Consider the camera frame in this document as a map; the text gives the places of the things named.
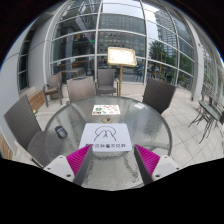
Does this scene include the grey wicker chair left near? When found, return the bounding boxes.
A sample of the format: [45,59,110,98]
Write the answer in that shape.
[4,95,50,167]

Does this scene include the wooden bench slats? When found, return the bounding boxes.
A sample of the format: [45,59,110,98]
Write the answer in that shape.
[28,90,45,110]

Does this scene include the metal folding table right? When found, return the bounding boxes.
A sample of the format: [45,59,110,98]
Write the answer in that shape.
[190,100,220,141]

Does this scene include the white mouse pad sheet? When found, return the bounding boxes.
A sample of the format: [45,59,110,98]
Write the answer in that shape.
[79,123,132,152]

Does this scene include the gold framed menu stand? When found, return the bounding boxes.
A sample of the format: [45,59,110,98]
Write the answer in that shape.
[107,47,137,87]

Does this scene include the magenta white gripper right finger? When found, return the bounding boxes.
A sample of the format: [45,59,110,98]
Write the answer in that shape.
[134,145,180,185]

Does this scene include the round glass table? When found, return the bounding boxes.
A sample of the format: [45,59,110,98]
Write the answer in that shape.
[45,96,172,191]

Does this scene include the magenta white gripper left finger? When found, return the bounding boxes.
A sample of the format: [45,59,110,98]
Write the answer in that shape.
[44,145,93,186]

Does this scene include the grey wicker chair far left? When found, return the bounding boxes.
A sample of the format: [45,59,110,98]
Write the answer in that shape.
[43,73,63,106]

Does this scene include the grey wicker chair right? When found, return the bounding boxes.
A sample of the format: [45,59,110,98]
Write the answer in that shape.
[143,78,176,114]

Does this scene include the grey wicker chair behind table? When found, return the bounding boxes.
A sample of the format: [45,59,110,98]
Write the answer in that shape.
[67,77,95,102]

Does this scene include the grey wicker chair far centre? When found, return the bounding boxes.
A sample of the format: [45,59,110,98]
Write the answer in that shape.
[96,69,118,95]

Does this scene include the colourful menu card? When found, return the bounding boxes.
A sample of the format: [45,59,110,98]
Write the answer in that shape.
[92,105,120,115]

